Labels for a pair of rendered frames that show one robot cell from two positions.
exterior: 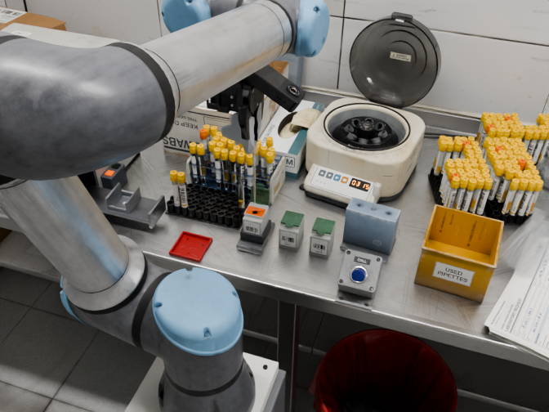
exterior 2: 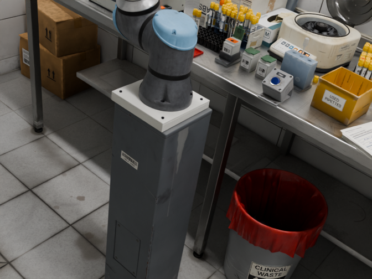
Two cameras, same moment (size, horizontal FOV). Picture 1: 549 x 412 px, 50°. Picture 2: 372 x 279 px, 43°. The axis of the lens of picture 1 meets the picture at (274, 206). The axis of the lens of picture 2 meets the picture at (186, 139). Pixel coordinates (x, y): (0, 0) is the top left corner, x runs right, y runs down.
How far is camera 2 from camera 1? 0.64 m
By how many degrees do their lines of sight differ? 14
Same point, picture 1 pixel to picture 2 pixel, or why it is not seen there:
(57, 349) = (94, 141)
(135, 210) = not seen: hidden behind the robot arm
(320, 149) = (287, 27)
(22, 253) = (97, 76)
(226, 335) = (183, 40)
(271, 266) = (230, 72)
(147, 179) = not seen: hidden behind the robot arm
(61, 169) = not seen: outside the picture
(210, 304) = (181, 24)
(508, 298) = (364, 127)
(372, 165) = (314, 42)
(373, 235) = (296, 72)
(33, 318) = (87, 122)
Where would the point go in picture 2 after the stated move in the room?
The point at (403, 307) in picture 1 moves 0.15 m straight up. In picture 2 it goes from (296, 111) to (311, 67)
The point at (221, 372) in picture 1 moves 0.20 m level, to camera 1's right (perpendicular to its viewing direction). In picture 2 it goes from (175, 65) to (248, 89)
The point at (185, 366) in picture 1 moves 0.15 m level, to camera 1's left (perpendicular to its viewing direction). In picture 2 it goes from (158, 52) to (106, 35)
